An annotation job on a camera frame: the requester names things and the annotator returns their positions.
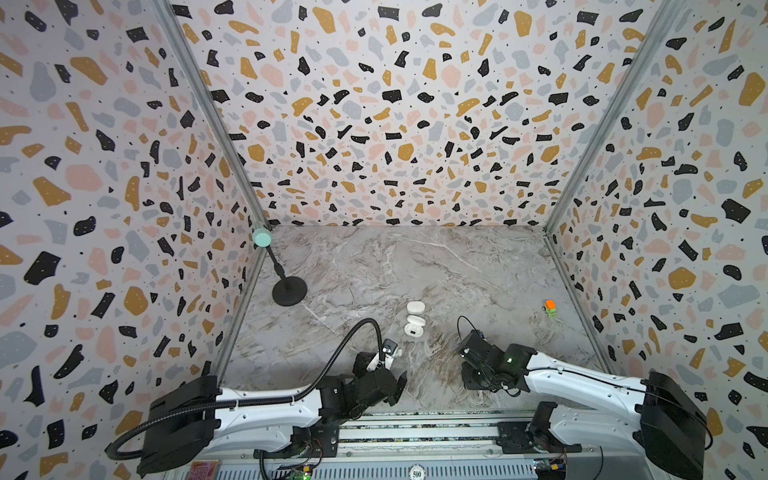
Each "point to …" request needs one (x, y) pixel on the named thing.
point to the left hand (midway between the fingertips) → (398, 364)
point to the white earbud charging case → (415, 307)
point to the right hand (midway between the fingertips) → (464, 375)
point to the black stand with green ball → (289, 290)
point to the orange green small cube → (550, 307)
